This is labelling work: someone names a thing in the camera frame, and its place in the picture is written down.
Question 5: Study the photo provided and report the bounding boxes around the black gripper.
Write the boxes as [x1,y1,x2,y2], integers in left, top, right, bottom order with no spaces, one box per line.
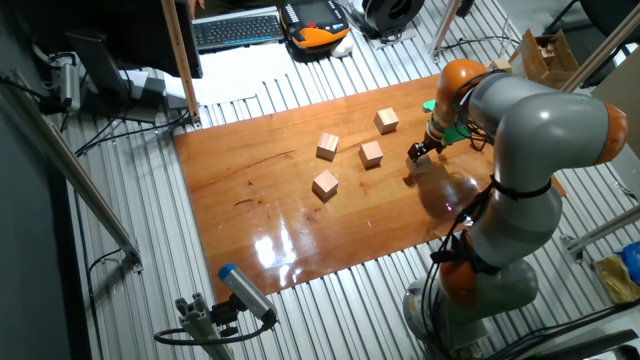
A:
[407,137,449,163]

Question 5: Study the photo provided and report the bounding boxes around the small stacked wood pieces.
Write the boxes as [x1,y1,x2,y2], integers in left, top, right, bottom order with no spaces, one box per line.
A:
[487,56,514,75]

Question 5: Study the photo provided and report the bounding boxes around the white computer mouse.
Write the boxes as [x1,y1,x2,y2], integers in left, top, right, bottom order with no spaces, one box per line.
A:
[330,35,356,59]

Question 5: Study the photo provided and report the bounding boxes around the open cardboard box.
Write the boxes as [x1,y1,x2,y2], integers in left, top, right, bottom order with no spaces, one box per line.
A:
[508,28,581,90]

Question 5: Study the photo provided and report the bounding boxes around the black round spool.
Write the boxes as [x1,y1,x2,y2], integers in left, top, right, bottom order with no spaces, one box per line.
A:
[360,0,426,37]

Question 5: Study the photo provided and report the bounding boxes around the glossy brown wooden board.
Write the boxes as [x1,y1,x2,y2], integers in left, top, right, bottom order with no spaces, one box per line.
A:
[173,73,568,304]

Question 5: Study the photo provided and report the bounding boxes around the orange and black teach pendant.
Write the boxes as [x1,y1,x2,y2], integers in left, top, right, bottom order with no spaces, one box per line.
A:
[278,0,351,64]

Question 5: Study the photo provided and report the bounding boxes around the aluminium profile bar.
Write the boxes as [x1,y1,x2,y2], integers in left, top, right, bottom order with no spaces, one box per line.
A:
[562,3,640,94]
[559,204,640,264]

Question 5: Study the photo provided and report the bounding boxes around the grey board panel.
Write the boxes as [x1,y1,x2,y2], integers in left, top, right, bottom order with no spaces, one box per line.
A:
[589,59,640,201]

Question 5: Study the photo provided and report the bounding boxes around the white paper sheets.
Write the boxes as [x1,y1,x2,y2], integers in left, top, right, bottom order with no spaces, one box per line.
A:
[163,42,297,107]

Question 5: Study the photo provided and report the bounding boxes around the black computer keyboard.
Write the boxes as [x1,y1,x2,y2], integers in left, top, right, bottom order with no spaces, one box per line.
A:
[191,13,286,54]

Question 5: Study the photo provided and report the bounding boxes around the yellow plastic bag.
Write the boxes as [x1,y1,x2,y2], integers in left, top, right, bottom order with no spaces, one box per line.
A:
[593,253,640,305]

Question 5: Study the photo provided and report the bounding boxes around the black office chair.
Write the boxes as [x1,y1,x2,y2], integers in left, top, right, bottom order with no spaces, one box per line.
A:
[542,0,640,89]

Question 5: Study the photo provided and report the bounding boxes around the blue plastic bag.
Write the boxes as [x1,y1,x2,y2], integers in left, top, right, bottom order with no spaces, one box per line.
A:
[618,241,640,286]

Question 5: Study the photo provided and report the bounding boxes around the grey box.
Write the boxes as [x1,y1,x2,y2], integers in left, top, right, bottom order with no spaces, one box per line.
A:
[119,69,169,111]

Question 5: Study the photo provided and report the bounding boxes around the black computer monitor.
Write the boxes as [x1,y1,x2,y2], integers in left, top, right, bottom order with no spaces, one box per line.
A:
[14,0,204,121]

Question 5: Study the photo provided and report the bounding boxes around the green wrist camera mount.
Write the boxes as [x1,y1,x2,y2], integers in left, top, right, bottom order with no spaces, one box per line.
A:
[422,98,471,145]

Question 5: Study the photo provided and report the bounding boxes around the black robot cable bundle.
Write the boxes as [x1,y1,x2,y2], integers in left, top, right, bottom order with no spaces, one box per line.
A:
[419,69,501,359]

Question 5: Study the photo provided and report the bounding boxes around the aluminium profile post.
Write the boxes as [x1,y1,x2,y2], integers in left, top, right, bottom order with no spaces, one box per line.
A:
[428,0,464,61]

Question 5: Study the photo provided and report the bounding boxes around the silver camera with blue cap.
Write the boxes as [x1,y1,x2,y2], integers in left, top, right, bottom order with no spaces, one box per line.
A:
[217,263,279,325]

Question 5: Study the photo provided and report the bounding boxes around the black camera clamp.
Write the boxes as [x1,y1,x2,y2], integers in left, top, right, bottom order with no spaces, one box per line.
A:
[209,294,244,339]

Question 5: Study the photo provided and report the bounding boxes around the wood coloured upright post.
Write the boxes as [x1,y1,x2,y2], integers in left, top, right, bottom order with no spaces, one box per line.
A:
[159,0,202,129]

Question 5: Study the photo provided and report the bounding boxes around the aluminium profile camera stand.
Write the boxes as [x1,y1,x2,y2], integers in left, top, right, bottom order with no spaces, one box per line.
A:
[174,292,235,360]

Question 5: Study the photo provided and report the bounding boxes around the black table cable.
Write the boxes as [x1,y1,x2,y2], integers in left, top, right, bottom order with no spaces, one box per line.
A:
[74,108,191,157]

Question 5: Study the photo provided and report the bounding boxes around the black camera cable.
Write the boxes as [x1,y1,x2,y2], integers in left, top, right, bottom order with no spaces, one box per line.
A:
[153,319,274,347]

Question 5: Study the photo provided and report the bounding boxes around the aluminium frame beam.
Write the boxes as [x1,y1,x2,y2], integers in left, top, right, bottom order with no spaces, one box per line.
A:
[0,69,145,274]

